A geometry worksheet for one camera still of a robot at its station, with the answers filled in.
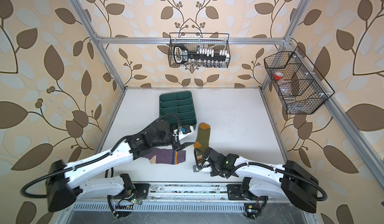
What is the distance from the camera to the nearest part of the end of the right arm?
59cm

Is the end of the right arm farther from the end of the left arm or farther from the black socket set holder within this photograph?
the black socket set holder

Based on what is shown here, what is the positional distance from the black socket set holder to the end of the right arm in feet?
1.66

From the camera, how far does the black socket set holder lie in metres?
0.83

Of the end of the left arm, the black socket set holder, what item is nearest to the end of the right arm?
the end of the left arm
